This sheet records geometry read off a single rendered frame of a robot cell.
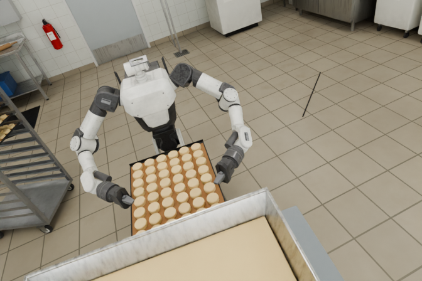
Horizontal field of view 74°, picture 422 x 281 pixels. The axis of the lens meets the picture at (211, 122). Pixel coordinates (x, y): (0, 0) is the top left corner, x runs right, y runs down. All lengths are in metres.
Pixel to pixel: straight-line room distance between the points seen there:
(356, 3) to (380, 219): 3.15
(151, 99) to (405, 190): 1.88
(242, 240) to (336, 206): 1.65
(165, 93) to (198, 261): 0.96
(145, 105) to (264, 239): 1.00
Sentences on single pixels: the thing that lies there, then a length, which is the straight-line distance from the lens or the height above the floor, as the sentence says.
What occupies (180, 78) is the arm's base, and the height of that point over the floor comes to 1.20.
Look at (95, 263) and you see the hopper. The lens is 0.73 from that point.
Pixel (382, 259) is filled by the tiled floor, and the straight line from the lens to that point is 2.12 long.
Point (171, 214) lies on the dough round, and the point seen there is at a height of 0.92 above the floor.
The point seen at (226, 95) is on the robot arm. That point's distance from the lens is 1.42.
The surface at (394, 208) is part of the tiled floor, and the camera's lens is 2.34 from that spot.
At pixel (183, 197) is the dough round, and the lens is 1.22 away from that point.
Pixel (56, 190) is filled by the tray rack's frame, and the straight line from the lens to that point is 2.99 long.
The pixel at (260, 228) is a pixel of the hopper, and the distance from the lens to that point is 0.67.
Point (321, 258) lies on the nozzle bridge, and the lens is 0.74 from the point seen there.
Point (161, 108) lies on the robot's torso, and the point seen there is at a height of 1.09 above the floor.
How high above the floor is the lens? 1.84
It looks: 36 degrees down
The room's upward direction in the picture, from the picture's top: 15 degrees counter-clockwise
